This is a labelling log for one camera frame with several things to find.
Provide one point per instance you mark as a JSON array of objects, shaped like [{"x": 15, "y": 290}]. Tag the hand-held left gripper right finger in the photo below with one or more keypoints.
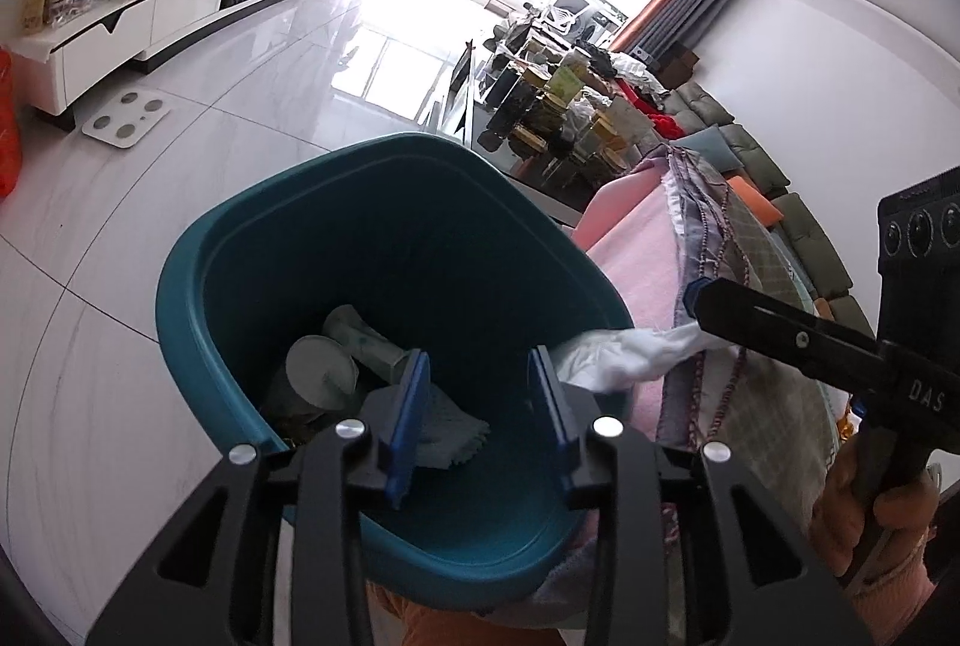
[{"x": 547, "y": 406}]

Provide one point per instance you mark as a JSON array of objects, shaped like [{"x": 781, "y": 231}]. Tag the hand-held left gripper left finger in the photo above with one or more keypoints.
[{"x": 409, "y": 421}]

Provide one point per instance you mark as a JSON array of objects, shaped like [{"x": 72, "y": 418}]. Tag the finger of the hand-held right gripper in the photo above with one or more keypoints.
[{"x": 780, "y": 335}]

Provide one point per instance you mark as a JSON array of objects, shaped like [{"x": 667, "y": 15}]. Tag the white tissue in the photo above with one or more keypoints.
[{"x": 622, "y": 357}]

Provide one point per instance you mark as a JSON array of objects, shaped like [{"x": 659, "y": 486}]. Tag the teal plastic waste bin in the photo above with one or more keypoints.
[{"x": 420, "y": 241}]

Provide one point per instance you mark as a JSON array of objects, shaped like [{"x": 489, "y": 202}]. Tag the person's right forearm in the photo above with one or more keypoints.
[{"x": 900, "y": 590}]

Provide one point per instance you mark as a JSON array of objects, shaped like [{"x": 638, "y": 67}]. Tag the person's right hand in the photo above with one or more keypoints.
[{"x": 904, "y": 507}]

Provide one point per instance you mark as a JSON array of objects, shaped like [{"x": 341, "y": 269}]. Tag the pale grey napkin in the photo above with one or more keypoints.
[{"x": 450, "y": 425}]

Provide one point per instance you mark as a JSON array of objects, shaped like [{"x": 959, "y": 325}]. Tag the green patterned tablecloth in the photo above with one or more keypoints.
[{"x": 772, "y": 406}]

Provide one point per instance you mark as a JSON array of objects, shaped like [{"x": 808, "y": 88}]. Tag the green and brown sofa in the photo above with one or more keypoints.
[{"x": 817, "y": 248}]

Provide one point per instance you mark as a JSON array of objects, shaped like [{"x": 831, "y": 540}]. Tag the pale patterned paper cup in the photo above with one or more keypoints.
[{"x": 360, "y": 338}]

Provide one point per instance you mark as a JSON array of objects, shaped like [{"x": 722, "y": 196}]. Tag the orange cushion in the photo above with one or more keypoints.
[{"x": 754, "y": 203}]

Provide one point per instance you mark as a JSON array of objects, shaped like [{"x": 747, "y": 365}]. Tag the pink blanket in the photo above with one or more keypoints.
[{"x": 637, "y": 256}]

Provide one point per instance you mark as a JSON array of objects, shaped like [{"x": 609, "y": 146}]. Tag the blue-grey cushion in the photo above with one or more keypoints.
[{"x": 701, "y": 145}]

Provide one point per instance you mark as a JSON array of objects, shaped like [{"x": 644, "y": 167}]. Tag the person's orange trouser leg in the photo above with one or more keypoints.
[{"x": 465, "y": 627}]

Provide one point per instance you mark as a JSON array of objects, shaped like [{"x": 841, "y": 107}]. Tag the red cloth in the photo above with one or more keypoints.
[{"x": 664, "y": 125}]

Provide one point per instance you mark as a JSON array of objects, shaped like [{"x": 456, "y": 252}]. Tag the black glass coffee table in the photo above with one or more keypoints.
[{"x": 521, "y": 165}]

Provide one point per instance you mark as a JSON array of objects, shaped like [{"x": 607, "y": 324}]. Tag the brown wooden cabinet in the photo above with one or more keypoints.
[{"x": 679, "y": 65}]

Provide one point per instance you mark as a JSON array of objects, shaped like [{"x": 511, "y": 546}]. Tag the white clothes pile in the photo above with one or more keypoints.
[{"x": 630, "y": 67}]

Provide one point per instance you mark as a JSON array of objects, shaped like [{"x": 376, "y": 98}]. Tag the grey curtain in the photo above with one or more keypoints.
[{"x": 697, "y": 9}]

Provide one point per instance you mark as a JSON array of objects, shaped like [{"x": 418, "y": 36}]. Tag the white office chair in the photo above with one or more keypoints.
[{"x": 566, "y": 9}]

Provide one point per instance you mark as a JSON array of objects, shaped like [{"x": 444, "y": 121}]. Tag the white bathroom scale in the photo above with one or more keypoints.
[{"x": 120, "y": 125}]

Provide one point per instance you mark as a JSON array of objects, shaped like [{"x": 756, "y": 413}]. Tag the white TV cabinet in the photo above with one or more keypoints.
[{"x": 105, "y": 39}]

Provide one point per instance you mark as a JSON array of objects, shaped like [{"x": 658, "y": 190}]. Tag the red plastic bag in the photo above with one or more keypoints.
[{"x": 6, "y": 129}]

